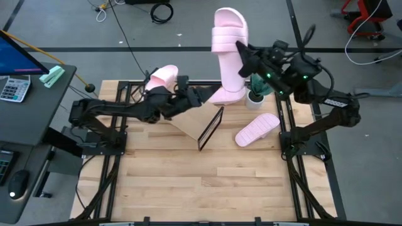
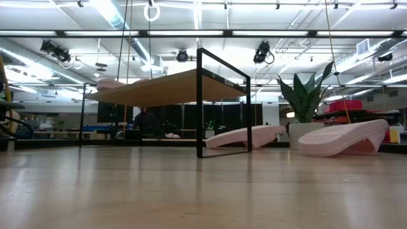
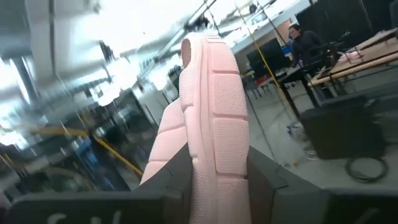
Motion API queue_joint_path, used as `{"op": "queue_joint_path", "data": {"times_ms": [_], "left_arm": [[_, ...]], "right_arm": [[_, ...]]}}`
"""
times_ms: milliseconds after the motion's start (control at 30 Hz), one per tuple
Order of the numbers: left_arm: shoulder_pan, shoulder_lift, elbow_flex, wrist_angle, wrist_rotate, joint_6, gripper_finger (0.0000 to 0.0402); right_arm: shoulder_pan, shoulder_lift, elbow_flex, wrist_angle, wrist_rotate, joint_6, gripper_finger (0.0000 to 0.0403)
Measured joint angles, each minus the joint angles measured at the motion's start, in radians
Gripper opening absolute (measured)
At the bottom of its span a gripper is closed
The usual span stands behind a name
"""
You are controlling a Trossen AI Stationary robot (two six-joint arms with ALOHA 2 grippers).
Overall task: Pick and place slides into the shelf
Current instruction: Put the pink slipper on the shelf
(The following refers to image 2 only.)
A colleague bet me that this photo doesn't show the yellow and white box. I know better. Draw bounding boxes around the yellow and white box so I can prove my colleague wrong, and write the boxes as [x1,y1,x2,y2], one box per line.
[389,125,401,144]

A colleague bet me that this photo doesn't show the white hanging ring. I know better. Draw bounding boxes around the white hanging ring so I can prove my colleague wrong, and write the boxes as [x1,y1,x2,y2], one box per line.
[143,2,161,22]

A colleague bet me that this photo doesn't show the black background monitor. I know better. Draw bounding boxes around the black background monitor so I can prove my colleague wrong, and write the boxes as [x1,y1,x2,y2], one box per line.
[97,102,134,123]

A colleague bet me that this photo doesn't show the snake plant in white pot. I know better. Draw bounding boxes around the snake plant in white pot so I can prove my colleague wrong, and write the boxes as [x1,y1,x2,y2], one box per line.
[276,60,335,151]

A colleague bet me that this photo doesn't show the black hanging cable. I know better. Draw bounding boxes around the black hanging cable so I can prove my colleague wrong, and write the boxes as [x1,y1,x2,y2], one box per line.
[116,0,128,83]

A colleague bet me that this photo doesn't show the black looped cable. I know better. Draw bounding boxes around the black looped cable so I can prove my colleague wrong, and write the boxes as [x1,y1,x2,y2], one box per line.
[0,114,35,139]

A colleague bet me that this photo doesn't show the red storage bin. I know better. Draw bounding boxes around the red storage bin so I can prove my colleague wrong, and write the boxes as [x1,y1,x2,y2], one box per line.
[324,99,363,113]

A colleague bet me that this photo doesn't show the black aluminium rig frame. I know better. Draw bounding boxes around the black aluminium rig frame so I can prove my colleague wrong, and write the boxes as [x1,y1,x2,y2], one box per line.
[0,29,407,155]

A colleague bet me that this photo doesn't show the black partition panels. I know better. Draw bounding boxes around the black partition panels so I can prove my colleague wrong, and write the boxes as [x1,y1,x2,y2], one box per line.
[144,103,263,139]

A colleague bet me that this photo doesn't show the black office desk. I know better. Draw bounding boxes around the black office desk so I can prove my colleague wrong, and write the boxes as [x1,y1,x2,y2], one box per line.
[0,100,26,111]

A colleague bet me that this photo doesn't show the black storage rack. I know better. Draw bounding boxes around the black storage rack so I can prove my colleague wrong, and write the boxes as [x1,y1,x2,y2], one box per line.
[313,109,402,142]

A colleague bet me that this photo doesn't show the yellow hanging cable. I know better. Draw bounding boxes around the yellow hanging cable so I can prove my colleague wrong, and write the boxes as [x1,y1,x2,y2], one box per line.
[324,0,352,124]
[0,55,14,134]

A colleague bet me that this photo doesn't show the wooden shelf with black frame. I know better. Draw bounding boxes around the wooden shelf with black frame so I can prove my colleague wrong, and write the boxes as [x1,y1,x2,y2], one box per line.
[78,47,252,159]

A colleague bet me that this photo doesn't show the pink rubber slide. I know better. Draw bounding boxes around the pink rubber slide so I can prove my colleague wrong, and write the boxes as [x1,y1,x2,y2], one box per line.
[205,124,287,149]
[298,118,389,157]
[96,78,127,92]

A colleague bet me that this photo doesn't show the person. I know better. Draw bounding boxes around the person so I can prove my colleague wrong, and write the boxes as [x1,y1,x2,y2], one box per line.
[132,107,159,136]

